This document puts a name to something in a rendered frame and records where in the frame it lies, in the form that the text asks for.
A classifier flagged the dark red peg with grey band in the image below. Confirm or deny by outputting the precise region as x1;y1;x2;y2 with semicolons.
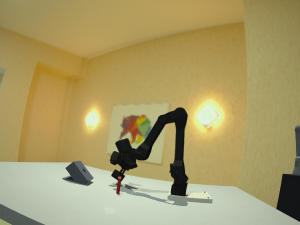
116;176;122;194

